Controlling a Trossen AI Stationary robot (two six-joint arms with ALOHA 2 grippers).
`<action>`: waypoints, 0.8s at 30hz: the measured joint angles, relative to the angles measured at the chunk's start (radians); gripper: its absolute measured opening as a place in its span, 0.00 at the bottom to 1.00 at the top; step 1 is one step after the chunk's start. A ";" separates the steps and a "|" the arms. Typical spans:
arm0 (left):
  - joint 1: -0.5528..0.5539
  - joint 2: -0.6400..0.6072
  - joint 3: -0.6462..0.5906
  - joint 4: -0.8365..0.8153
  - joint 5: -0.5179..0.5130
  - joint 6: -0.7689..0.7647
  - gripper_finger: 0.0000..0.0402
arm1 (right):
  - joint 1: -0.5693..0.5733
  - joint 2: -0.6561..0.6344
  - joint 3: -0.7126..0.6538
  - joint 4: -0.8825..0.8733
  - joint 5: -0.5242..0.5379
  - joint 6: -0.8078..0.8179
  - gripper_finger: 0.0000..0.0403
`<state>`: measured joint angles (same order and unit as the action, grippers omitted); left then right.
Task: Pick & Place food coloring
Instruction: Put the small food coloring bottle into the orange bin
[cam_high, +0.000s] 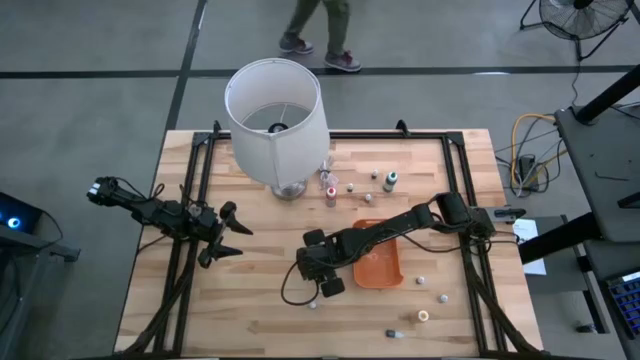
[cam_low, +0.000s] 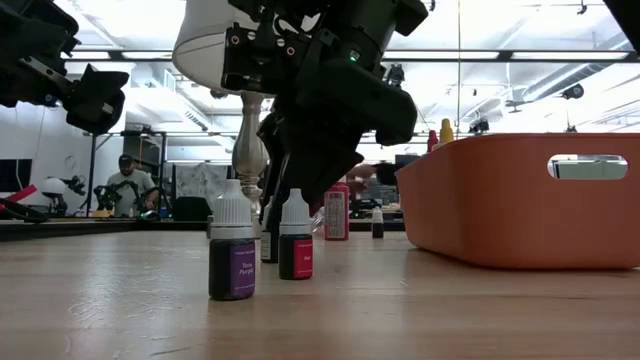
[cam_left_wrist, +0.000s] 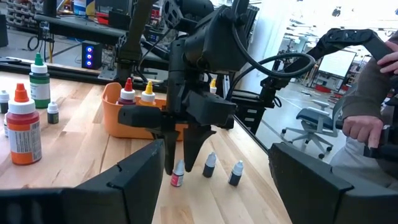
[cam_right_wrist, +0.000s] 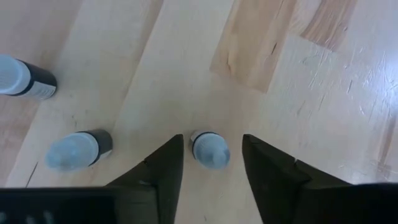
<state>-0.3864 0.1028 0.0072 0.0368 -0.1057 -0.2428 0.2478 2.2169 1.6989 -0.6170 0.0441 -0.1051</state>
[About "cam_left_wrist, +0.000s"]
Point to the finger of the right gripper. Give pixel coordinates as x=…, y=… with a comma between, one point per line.
x=170, y=149
x=194, y=143

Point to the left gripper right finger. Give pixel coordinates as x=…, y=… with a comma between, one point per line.
x=311, y=199

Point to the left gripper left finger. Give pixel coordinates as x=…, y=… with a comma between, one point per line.
x=118, y=199

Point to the small purple-label colouring bottle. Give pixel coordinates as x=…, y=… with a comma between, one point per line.
x=209, y=169

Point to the small red-label colouring bottle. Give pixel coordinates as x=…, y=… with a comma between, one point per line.
x=177, y=179

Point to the small dark colouring bottle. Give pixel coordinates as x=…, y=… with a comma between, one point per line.
x=53, y=116
x=235, y=177
x=3, y=104
x=4, y=129

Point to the orange plastic bin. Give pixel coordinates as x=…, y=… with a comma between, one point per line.
x=115, y=121

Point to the large dark red colouring bottle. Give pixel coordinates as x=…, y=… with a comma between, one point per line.
x=127, y=93

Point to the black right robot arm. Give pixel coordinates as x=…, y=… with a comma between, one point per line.
x=136, y=31

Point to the black drawer cabinet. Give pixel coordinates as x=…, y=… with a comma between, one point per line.
x=252, y=112

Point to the grey office chair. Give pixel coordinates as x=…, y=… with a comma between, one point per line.
x=311, y=115

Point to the large red-orange colouring bottle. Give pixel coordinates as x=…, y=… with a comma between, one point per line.
x=23, y=137

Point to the computer tower purple lights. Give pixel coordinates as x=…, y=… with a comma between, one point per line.
x=93, y=62

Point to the person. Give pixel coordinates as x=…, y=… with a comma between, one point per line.
x=363, y=93

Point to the large green colouring bottle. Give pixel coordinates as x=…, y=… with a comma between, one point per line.
x=39, y=90

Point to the bright monitor screen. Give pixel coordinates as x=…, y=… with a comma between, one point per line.
x=337, y=63

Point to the grey station desk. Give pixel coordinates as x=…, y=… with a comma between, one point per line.
x=77, y=29

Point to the blue yellow canister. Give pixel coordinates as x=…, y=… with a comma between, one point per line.
x=84, y=7

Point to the red parts bin rack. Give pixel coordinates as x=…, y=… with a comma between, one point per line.
x=20, y=14

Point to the black cabinet box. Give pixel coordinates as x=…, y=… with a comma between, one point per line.
x=3, y=31

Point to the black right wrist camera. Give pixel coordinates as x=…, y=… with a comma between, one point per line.
x=214, y=40

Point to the black aluminium table frame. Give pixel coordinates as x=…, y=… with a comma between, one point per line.
x=68, y=76

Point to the black upright post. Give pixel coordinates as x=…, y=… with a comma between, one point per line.
x=49, y=7

